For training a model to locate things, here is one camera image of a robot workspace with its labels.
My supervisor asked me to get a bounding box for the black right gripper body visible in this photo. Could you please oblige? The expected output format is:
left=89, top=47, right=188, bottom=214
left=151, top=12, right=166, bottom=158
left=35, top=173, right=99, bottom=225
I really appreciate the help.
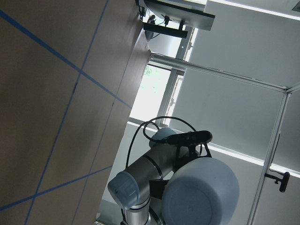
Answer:
left=149, top=143, right=211, bottom=199

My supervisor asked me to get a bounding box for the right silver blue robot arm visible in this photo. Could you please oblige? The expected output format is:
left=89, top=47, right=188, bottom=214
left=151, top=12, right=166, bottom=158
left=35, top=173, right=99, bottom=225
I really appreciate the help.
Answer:
left=108, top=127, right=212, bottom=225

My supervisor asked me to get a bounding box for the brown paper table cover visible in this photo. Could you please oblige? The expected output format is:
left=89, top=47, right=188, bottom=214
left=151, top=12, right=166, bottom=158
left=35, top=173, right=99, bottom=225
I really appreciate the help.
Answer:
left=0, top=0, right=150, bottom=225

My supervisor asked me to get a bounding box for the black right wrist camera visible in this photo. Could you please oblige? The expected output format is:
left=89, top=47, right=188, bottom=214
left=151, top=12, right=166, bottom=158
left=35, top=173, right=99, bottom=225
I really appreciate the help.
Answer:
left=162, top=130, right=212, bottom=147

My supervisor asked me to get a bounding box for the black camera cable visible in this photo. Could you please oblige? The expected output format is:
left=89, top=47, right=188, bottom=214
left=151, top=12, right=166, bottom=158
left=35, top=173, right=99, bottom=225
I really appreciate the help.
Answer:
left=125, top=116, right=204, bottom=169

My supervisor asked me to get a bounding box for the black mounted side camera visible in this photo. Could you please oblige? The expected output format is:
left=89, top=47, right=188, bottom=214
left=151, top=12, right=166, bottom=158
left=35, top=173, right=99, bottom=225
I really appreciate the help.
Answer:
left=264, top=172, right=290, bottom=193

